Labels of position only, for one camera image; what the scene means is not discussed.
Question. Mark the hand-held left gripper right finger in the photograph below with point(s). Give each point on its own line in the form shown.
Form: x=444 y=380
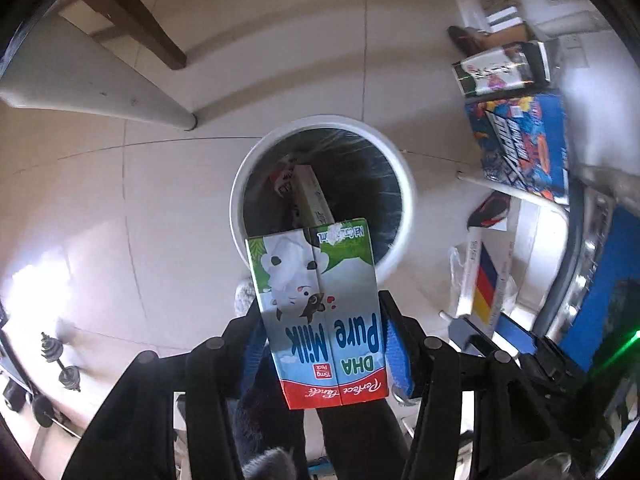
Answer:
x=398 y=355

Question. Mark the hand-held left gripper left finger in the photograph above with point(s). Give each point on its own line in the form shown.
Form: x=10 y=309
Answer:
x=251 y=360

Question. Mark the green and blue milk carton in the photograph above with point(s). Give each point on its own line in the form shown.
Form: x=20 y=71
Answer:
x=320 y=320

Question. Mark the white round trash bin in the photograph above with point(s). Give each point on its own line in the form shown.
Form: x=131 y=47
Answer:
x=395 y=210

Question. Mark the blue panel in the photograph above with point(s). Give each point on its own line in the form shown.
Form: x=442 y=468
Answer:
x=607 y=280

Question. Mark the white box with striped label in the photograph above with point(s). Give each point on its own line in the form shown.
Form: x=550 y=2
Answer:
x=485 y=275

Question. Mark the red and black shoe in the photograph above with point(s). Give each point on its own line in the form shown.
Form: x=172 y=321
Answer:
x=492 y=207

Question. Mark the beige carton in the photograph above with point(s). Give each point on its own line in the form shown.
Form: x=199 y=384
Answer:
x=312 y=195

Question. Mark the red and white packet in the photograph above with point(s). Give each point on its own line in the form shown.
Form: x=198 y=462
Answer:
x=280 y=180

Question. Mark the black dumbbell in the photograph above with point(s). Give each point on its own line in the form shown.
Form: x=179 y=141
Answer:
x=60 y=362

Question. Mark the colourful comic print box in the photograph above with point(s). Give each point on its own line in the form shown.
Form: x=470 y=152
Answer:
x=525 y=145

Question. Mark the white printed box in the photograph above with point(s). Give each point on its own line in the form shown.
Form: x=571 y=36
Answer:
x=495 y=72

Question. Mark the brown sandal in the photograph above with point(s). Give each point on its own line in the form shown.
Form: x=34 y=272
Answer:
x=467 y=40

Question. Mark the grey table leg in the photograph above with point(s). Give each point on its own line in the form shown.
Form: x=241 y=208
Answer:
x=90 y=80

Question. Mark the dark wooden table leg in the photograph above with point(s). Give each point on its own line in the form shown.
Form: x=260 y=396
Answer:
x=140 y=10

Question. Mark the curved grey metal frame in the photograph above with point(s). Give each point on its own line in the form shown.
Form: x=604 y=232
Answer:
x=580 y=240

